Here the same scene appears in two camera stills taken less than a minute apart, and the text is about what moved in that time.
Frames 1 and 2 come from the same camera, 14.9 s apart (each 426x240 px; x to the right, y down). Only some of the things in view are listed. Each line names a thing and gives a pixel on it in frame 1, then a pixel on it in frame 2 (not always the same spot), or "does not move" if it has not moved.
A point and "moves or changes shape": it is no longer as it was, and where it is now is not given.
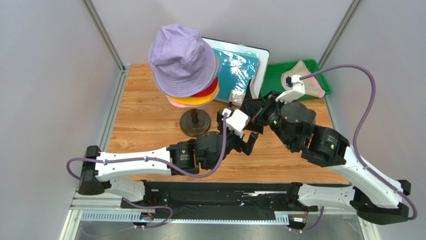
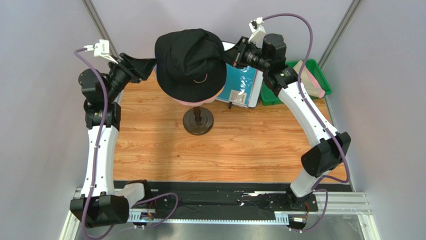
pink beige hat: [312, 87] does not move
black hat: [248, 95] to [190, 67]
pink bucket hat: [192, 106] moves or changes shape
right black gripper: [258, 108] to [240, 52]
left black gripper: [241, 145] to [139, 69]
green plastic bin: [273, 80] does not move
